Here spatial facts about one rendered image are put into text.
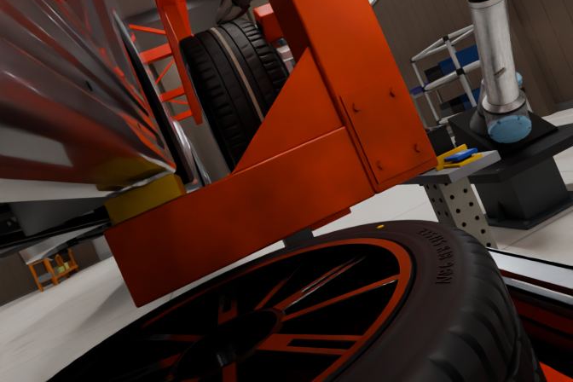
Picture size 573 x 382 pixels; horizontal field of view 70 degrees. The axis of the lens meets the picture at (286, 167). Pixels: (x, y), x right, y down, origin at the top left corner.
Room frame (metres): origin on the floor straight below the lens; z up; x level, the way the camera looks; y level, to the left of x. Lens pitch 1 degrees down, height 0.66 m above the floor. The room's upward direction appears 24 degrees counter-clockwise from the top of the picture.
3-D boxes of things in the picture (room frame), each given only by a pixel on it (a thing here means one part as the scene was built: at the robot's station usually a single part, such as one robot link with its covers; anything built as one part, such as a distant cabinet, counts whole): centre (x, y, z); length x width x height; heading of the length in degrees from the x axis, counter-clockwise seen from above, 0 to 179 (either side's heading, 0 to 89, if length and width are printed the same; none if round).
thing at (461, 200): (1.32, -0.45, 0.21); 0.10 x 0.10 x 0.42; 10
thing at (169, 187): (0.85, 0.29, 0.70); 0.14 x 0.14 x 0.05; 10
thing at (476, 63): (3.00, -1.46, 0.50); 0.54 x 0.42 x 1.00; 10
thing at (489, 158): (1.35, -0.45, 0.44); 0.43 x 0.17 x 0.03; 10
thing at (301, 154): (0.88, 0.12, 0.69); 0.52 x 0.17 x 0.35; 100
